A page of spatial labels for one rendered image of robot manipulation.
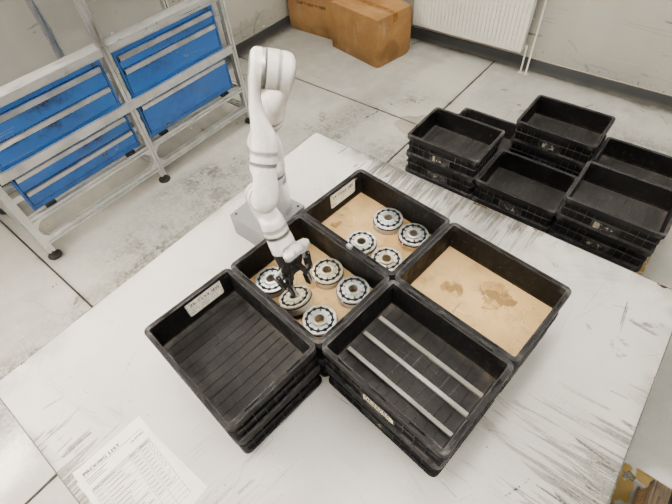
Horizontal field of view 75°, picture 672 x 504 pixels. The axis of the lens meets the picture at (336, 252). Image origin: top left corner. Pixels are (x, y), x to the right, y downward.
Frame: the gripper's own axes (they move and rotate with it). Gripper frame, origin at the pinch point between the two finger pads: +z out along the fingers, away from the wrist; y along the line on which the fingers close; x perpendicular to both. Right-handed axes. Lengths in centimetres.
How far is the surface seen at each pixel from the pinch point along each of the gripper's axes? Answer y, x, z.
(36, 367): 67, -62, 1
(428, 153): -118, -34, 20
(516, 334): -28, 52, 24
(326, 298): -4.3, 3.6, 7.9
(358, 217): -37.4, -8.4, 1.5
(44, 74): -13, -173, -70
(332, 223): -29.6, -13.8, -0.1
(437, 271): -33.8, 24.2, 13.8
